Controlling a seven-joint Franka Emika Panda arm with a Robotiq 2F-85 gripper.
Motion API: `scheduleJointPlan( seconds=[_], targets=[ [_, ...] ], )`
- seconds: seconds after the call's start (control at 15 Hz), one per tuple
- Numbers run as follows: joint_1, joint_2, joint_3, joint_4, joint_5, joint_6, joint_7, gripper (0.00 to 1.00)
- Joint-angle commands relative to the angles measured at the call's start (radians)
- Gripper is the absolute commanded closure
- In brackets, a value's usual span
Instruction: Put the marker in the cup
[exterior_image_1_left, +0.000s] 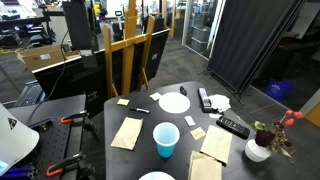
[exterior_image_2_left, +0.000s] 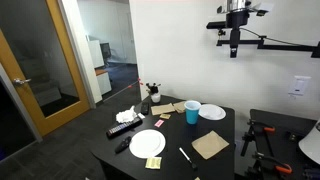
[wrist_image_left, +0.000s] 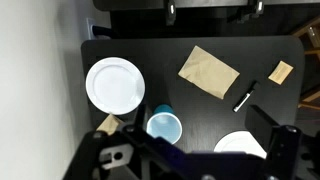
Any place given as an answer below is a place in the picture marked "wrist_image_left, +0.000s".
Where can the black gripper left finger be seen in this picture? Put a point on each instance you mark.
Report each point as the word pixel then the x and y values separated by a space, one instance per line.
pixel 140 116

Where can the white plate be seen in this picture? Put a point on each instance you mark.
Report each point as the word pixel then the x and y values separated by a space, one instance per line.
pixel 240 141
pixel 115 86

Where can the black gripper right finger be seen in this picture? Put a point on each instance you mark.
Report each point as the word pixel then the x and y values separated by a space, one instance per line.
pixel 261 126

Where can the large brown paper napkin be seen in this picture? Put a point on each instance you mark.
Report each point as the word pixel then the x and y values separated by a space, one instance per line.
pixel 208 73

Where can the blue plastic cup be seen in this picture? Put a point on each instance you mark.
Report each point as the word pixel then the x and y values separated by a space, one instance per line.
pixel 165 124

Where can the small yellow sticky note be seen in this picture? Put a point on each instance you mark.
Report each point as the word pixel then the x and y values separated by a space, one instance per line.
pixel 280 73

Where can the black and white marker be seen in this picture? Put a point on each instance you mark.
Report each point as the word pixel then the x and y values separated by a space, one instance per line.
pixel 246 96

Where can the folded brown paper napkin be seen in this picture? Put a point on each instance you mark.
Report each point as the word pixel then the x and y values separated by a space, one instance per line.
pixel 110 124

